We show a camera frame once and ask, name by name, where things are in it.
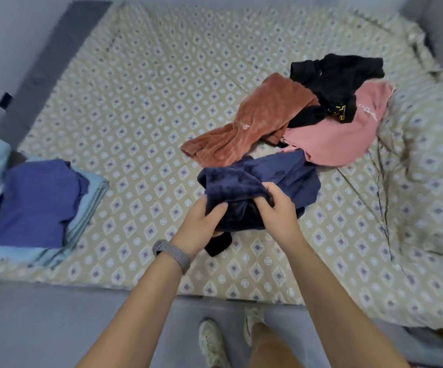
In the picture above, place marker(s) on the person's right hand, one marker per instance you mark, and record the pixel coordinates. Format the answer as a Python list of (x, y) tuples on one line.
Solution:
[(279, 214)]

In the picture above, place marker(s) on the person's left hand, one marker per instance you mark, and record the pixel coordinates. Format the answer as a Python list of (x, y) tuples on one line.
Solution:
[(198, 226)]

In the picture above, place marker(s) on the navy velvet garment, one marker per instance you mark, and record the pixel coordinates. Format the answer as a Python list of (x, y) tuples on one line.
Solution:
[(252, 187)]

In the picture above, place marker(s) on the rust brown garment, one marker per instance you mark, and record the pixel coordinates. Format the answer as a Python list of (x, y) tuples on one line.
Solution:
[(252, 118)]

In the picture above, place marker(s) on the pink shirt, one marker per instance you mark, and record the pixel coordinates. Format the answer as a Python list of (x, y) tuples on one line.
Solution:
[(340, 130)]

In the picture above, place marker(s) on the light blue fleece pajama pants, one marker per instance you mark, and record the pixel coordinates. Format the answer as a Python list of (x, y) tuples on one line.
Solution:
[(76, 226)]

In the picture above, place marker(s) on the black garment yellow print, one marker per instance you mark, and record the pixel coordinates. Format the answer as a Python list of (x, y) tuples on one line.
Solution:
[(332, 80)]

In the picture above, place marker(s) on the bed with patterned beige sheet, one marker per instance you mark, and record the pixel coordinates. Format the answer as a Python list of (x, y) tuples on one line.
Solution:
[(145, 88)]

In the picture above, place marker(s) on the purple-blue garment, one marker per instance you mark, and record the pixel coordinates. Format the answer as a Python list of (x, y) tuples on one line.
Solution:
[(34, 203)]

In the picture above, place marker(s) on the person's right forearm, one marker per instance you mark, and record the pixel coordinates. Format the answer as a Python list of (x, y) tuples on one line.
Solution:
[(336, 310)]

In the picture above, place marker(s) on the person's left forearm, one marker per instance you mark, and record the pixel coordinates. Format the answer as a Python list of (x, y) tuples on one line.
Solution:
[(141, 318)]

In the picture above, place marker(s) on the grey band wristwatch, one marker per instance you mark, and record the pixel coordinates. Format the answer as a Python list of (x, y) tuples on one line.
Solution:
[(171, 255)]

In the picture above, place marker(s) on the white shoe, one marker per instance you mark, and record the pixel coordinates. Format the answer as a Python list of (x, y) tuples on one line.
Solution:
[(212, 341), (252, 322)]

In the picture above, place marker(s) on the patterned beige pillow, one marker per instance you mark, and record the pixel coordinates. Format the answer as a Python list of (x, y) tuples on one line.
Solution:
[(428, 164)]

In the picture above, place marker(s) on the black wall socket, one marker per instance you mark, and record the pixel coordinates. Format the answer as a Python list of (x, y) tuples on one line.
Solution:
[(5, 100)]

